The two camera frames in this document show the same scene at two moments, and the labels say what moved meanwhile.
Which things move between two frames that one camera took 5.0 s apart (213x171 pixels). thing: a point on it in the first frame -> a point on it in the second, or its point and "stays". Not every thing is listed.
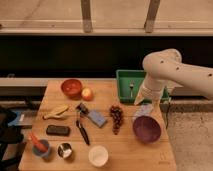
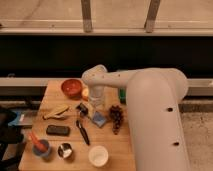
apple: (87, 94) stays
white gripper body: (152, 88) -> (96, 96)
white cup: (98, 156) stays
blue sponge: (97, 117) stays
